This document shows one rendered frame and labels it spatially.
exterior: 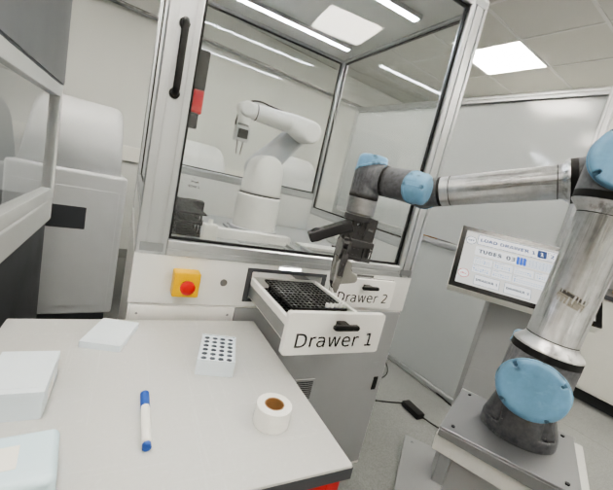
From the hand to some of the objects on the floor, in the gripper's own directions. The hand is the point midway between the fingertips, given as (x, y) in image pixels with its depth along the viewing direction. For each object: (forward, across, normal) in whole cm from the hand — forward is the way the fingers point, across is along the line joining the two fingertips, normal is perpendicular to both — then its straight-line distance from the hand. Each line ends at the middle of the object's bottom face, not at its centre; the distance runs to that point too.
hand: (332, 285), depth 93 cm
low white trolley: (+97, -22, +36) cm, 106 cm away
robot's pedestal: (+97, -27, -45) cm, 110 cm away
